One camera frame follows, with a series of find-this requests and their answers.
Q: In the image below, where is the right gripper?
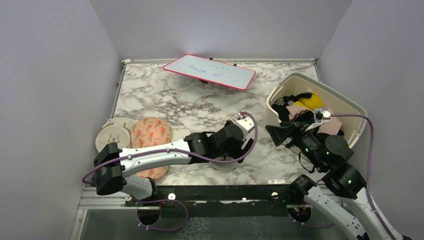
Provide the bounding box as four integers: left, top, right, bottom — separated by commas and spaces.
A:
265, 117, 326, 171

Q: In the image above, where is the white mesh laundry bag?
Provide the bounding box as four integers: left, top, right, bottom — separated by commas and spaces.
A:
209, 158, 240, 171

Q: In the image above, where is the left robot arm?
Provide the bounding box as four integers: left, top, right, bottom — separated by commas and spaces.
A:
92, 119, 258, 206

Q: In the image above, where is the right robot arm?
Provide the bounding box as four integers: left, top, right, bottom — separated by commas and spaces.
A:
265, 122, 408, 240

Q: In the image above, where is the yellow bra in basket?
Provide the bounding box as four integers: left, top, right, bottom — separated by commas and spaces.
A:
292, 92, 325, 110

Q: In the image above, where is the pink bra in basket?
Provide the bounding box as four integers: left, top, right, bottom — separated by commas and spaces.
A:
285, 105, 344, 136

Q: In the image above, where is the cream laundry basket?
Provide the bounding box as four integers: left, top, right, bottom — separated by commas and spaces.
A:
262, 72, 368, 148

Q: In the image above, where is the pink floral laundry bag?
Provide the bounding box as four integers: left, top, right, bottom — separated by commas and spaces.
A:
130, 117, 172, 180

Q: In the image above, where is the beige round bra bag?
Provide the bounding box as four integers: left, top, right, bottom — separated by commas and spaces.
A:
94, 117, 136, 153

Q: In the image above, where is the red framed whiteboard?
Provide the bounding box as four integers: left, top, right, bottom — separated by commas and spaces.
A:
162, 54, 256, 91

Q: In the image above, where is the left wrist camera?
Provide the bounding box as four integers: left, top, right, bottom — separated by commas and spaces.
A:
230, 113, 255, 137

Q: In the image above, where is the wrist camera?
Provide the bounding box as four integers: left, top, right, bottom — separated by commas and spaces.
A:
306, 107, 332, 131
230, 113, 255, 137

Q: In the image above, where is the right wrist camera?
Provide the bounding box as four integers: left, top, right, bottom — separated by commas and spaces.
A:
306, 107, 332, 131

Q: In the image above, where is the black front mounting rail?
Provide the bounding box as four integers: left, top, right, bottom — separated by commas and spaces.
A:
125, 184, 312, 222

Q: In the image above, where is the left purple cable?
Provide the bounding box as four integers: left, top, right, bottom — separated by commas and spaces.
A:
81, 111, 259, 185

